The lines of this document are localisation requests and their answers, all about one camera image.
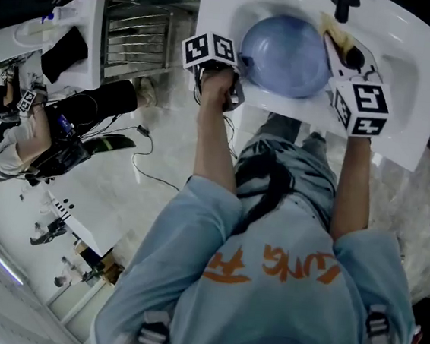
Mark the metal rack sink stand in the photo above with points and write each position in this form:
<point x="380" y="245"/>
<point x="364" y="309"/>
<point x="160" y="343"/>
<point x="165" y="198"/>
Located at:
<point x="137" y="41"/>

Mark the person's light blue shirt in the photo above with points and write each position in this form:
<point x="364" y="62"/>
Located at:
<point x="262" y="306"/>

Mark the black cloth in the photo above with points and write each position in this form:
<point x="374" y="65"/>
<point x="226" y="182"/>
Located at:
<point x="65" y="54"/>

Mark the person's right forearm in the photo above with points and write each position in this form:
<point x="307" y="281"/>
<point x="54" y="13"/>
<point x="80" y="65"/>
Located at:
<point x="352" y="189"/>

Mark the person's blue jeans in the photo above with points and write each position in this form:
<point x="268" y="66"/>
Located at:
<point x="307" y="165"/>

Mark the white ceramic sink basin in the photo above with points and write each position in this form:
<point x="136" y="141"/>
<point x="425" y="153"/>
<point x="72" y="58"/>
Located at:
<point x="408" y="73"/>

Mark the yellow liquid soap bottle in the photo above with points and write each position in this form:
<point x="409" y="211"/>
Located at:
<point x="35" y="30"/>

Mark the yellow sponge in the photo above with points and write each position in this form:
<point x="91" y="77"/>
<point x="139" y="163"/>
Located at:
<point x="338" y="33"/>

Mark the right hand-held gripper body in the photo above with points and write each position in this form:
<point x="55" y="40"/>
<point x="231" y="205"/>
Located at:
<point x="363" y="106"/>

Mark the big blue plate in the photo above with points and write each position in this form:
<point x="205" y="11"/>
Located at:
<point x="284" y="56"/>

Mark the white box with black marks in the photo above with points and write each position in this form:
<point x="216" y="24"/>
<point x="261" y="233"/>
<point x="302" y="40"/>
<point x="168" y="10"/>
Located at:
<point x="87" y="226"/>

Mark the black faucet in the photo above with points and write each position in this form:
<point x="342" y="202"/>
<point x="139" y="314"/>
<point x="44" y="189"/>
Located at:
<point x="344" y="3"/>

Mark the person's left forearm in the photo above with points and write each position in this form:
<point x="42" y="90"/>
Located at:
<point x="218" y="141"/>

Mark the white sink with flat counter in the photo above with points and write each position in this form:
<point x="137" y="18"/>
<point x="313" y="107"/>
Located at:
<point x="88" y="32"/>

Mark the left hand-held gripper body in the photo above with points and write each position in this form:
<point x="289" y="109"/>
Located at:
<point x="208" y="50"/>

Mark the black power adapter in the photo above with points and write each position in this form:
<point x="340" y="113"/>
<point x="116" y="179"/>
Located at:
<point x="143" y="130"/>

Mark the white faucet with blue cap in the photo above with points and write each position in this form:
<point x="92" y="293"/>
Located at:
<point x="61" y="14"/>

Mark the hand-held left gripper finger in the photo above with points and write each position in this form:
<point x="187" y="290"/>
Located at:
<point x="245" y="61"/>

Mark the person's left hand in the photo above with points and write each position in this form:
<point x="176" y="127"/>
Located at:
<point x="216" y="83"/>

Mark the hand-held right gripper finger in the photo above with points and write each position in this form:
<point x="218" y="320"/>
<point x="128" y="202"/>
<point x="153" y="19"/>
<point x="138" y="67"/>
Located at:
<point x="332" y="52"/>
<point x="369" y="59"/>

